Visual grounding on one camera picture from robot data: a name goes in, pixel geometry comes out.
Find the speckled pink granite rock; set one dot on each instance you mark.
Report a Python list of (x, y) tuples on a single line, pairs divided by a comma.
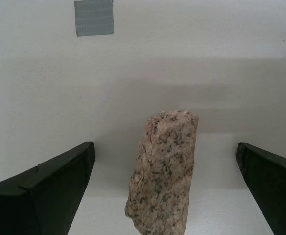
[(165, 171)]

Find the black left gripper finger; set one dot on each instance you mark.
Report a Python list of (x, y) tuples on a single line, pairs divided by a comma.
[(277, 193), (35, 203)]

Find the grey tape square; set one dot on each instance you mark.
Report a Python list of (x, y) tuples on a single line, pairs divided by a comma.
[(94, 17)]

